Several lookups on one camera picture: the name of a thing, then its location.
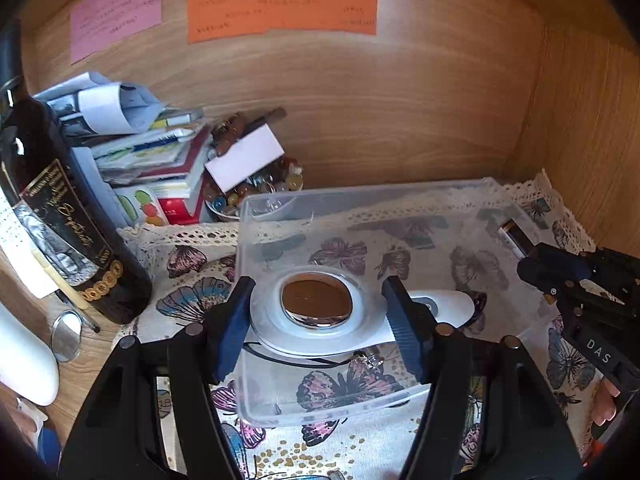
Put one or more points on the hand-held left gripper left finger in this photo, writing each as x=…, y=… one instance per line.
x=234, y=322

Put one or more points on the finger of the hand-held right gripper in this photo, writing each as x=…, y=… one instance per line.
x=547, y=265

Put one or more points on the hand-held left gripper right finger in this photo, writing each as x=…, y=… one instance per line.
x=401, y=325

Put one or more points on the white hand mirror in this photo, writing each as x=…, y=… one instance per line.
x=267, y=320

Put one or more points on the dark cosmetic tube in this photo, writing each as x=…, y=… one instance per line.
x=517, y=237

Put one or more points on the clear plastic container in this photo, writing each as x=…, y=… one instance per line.
x=425, y=240

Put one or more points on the person's right hand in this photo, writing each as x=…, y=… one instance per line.
x=606, y=400

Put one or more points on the butterfly printed lace cloth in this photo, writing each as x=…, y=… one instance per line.
x=190, y=305

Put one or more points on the bowl of colourful beads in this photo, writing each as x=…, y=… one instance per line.
x=250, y=192

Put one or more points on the thin black pen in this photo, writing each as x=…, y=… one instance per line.
x=80, y=312

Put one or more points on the white blank card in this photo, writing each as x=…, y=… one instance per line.
x=245, y=157

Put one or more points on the small round mirror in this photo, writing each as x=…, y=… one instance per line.
x=66, y=336

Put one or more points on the cream pencil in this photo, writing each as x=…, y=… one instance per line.
x=57, y=277

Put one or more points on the pile of papers and booklets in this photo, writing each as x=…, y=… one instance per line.
x=140, y=160

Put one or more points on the white rounded plastic object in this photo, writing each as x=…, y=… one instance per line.
x=27, y=360

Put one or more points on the dark wine bottle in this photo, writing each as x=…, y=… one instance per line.
x=60, y=200

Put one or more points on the white printed paper sheet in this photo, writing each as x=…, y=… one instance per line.
x=17, y=250

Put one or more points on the orange paper note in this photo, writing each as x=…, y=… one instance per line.
x=280, y=12

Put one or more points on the pink paper note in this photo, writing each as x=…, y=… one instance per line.
x=117, y=15

